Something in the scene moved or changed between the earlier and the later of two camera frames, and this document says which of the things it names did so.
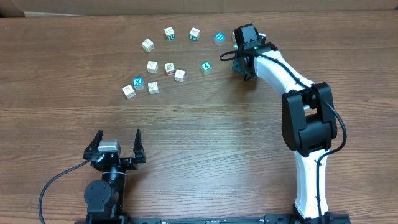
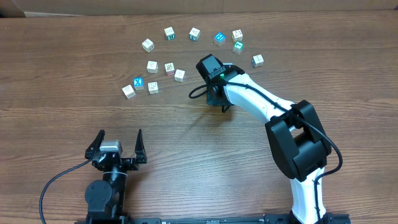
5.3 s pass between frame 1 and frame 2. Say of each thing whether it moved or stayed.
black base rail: stayed
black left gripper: stayed
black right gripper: moved
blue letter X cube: stayed
